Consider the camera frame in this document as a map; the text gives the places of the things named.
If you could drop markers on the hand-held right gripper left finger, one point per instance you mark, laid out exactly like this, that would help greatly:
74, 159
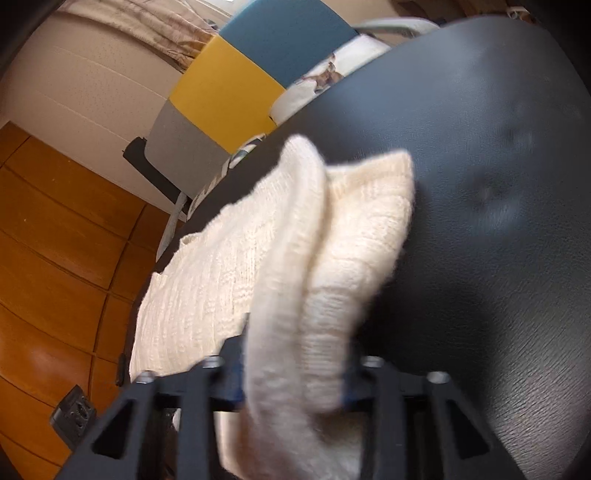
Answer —
194, 406

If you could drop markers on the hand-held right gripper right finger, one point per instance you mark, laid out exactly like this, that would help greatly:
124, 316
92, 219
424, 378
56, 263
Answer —
401, 415

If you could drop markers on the cream knit sweater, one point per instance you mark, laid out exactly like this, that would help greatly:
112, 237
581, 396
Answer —
286, 258

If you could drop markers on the black power strip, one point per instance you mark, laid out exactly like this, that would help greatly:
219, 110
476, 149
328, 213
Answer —
74, 415

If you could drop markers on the striped pillow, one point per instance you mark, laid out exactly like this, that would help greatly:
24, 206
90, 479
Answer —
221, 177

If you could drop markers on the grey yellow blue headboard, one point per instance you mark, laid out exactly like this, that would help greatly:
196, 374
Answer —
240, 78

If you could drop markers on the white printed pillow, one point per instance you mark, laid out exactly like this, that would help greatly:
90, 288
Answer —
323, 76

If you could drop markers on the beige patterned curtain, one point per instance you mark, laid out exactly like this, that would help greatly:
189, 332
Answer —
152, 27

